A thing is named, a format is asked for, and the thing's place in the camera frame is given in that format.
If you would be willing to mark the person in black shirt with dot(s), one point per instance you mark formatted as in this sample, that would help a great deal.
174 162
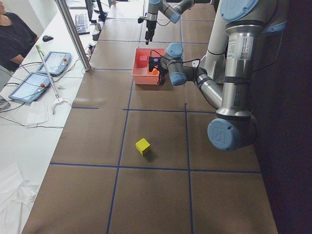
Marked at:
16 39

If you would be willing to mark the white pillar with base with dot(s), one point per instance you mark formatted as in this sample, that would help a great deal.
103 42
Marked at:
215 60

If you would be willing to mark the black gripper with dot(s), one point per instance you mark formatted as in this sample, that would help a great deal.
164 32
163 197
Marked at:
149 26
161 72

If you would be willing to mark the black keyboard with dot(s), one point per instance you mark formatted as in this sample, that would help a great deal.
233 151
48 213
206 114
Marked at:
82 24

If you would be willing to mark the teach pendant tablet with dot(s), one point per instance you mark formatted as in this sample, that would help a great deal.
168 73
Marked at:
31 88
57 62

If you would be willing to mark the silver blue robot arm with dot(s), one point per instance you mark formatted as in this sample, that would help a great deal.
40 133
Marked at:
173 14
238 32

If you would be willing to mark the yellow foam block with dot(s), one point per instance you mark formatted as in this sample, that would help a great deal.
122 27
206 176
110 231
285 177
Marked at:
143 146

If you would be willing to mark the long reacher grabber tool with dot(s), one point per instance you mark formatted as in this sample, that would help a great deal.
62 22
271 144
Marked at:
44 70

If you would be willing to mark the near teach pendant tablet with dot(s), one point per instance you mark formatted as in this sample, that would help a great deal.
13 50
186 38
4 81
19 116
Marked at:
31 88

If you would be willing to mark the black computer mouse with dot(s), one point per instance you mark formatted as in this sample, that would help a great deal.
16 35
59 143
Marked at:
47 38

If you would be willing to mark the aluminium frame post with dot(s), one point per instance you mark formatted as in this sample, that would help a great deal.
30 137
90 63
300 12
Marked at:
62 6

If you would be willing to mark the crumpled white plastic sheet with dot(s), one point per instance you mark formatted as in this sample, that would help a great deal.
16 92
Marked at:
17 197

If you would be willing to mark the far teach pendant tablet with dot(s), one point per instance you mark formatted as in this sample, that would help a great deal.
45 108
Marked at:
57 62

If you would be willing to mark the pink plastic bin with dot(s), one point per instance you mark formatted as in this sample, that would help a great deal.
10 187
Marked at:
140 71

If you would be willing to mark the orange foam block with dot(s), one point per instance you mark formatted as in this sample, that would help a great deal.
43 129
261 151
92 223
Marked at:
154 72

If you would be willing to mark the white paper sheet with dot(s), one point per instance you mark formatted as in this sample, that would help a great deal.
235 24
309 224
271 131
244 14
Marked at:
37 114

